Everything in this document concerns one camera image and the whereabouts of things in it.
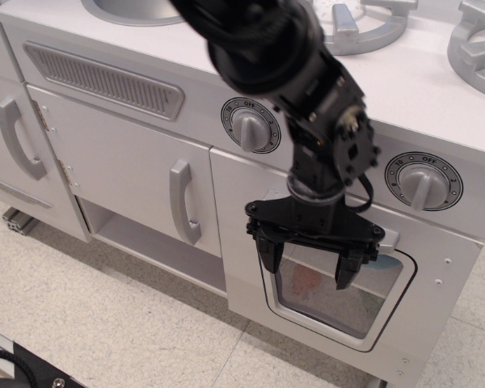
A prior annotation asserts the silver left stove burner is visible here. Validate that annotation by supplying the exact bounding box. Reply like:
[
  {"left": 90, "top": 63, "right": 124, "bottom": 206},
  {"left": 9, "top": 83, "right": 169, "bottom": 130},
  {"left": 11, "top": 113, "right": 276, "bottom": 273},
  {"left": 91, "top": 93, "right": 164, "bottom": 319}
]
[{"left": 310, "top": 0, "right": 419, "bottom": 56}]

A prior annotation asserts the silver right stove burner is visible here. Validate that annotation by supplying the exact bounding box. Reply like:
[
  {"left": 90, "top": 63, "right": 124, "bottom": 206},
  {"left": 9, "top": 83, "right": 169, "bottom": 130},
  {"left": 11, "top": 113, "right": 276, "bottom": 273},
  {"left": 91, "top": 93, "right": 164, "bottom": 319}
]
[{"left": 447, "top": 1, "right": 485, "bottom": 94}]

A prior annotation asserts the grey cabinet door handle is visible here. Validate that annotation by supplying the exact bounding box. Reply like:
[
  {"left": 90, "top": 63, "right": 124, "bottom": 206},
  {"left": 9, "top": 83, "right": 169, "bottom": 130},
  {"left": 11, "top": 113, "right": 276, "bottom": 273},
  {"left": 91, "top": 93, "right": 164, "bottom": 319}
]
[{"left": 169, "top": 159, "right": 201, "bottom": 246}]

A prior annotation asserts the white far left cabinet door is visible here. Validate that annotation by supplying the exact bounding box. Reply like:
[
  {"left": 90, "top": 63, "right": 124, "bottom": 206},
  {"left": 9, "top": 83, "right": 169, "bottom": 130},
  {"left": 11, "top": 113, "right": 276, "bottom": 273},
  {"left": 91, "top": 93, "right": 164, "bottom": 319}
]
[{"left": 0, "top": 77, "right": 91, "bottom": 242}]

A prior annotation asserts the silver toy sink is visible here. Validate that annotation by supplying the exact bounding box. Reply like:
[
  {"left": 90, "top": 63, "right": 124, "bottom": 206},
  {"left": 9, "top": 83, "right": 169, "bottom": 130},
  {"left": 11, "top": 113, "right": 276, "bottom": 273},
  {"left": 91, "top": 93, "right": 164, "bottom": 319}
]
[{"left": 82, "top": 0, "right": 183, "bottom": 27}]

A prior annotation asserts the grey vent grille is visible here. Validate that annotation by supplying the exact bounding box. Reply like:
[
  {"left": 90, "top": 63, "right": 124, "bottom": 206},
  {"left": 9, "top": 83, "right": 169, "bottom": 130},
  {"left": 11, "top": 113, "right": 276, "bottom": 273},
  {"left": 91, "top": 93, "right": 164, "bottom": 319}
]
[{"left": 23, "top": 42, "right": 185, "bottom": 121}]

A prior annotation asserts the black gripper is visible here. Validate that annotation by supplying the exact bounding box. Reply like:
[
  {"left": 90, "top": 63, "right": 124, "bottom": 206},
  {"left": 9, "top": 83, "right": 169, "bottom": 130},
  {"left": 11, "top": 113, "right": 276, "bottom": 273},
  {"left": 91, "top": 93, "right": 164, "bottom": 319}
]
[{"left": 245, "top": 196, "right": 386, "bottom": 290}]

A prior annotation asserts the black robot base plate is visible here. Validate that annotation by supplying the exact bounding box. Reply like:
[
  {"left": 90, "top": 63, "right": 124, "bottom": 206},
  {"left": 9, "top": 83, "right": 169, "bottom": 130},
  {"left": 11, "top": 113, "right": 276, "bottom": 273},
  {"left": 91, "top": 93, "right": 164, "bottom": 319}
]
[{"left": 0, "top": 349, "right": 84, "bottom": 387}]

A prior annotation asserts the aluminium frame extrusion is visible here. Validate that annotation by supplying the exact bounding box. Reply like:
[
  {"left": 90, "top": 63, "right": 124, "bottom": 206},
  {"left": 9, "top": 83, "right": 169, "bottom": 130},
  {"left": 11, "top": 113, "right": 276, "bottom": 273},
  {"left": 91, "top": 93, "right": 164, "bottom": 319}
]
[{"left": 2, "top": 208, "right": 39, "bottom": 236}]

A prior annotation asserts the white toy kitchen unit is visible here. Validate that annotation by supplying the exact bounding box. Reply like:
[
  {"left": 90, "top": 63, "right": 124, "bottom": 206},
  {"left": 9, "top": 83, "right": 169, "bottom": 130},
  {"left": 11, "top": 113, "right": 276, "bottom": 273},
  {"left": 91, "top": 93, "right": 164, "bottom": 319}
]
[{"left": 0, "top": 1, "right": 485, "bottom": 387}]

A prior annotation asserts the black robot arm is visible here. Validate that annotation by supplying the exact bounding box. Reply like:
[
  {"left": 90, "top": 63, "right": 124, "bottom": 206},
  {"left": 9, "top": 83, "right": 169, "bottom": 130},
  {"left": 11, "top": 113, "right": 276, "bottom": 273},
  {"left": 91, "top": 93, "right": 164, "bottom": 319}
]
[{"left": 174, "top": 1, "right": 385, "bottom": 290}]

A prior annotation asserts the silver stove burner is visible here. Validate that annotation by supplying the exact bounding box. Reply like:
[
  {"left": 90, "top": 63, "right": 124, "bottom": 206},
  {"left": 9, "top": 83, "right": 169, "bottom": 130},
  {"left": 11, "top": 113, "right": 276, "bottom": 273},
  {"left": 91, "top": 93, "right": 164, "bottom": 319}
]
[
  {"left": 447, "top": 1, "right": 485, "bottom": 94},
  {"left": 310, "top": 0, "right": 419, "bottom": 56}
]

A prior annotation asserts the grey far left handle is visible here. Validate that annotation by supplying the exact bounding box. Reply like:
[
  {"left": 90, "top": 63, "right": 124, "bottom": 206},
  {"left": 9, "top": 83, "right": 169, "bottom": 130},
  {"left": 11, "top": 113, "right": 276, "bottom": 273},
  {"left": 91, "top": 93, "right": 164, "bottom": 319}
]
[{"left": 0, "top": 97, "right": 47, "bottom": 181}]

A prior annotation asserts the red toy strawberry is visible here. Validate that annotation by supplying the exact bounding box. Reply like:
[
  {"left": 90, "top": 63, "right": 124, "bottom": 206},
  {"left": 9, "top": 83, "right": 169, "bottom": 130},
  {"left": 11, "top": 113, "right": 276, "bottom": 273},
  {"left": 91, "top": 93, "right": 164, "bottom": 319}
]
[{"left": 292, "top": 264, "right": 322, "bottom": 300}]

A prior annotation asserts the white cabinet door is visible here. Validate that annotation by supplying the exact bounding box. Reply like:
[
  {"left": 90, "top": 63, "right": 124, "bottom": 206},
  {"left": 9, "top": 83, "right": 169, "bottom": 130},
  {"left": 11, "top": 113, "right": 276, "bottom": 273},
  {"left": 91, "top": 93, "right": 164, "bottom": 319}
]
[
  {"left": 28, "top": 86, "right": 221, "bottom": 255},
  {"left": 0, "top": 77, "right": 91, "bottom": 242}
]

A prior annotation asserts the grey timer knob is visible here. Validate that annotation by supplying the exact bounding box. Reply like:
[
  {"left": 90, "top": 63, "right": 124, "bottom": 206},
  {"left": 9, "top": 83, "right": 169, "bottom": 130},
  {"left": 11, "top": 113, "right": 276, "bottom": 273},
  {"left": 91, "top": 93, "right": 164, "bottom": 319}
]
[
  {"left": 221, "top": 97, "right": 281, "bottom": 154},
  {"left": 385, "top": 152, "right": 463, "bottom": 212}
]

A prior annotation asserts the light blue toy plate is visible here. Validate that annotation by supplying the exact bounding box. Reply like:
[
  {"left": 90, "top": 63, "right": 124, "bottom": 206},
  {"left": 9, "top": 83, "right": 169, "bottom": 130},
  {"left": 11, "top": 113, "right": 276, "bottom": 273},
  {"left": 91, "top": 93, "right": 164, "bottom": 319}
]
[{"left": 365, "top": 254, "right": 401, "bottom": 271}]

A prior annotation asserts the grey right timer knob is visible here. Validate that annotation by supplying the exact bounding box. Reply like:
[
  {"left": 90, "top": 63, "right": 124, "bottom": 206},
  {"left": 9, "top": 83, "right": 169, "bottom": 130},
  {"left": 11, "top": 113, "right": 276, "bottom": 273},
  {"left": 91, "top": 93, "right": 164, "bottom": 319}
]
[{"left": 385, "top": 152, "right": 463, "bottom": 212}]

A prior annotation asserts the white oven door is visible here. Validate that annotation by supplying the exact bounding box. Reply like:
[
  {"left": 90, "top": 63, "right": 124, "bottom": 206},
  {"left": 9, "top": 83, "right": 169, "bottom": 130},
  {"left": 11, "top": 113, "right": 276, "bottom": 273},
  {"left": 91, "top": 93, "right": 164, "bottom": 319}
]
[{"left": 212, "top": 151, "right": 482, "bottom": 387}]

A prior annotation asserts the grey left timer knob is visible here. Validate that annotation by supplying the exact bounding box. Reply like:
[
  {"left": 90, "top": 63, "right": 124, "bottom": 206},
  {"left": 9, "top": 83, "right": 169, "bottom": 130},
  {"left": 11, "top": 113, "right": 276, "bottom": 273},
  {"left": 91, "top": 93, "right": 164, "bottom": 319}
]
[{"left": 221, "top": 97, "right": 281, "bottom": 154}]

